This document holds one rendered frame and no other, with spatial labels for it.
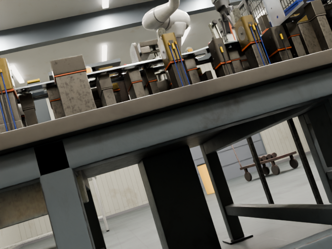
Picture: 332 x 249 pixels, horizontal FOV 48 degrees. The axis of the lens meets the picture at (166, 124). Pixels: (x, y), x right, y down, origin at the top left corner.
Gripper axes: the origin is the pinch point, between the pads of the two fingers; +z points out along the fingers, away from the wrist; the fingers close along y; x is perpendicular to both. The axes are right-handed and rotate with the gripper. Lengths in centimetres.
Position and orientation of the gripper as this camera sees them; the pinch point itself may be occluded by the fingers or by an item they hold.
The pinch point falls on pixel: (234, 38)
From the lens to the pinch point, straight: 188.8
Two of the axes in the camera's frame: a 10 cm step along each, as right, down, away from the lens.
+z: 3.0, 9.4, -1.5
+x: 9.3, -2.5, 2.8
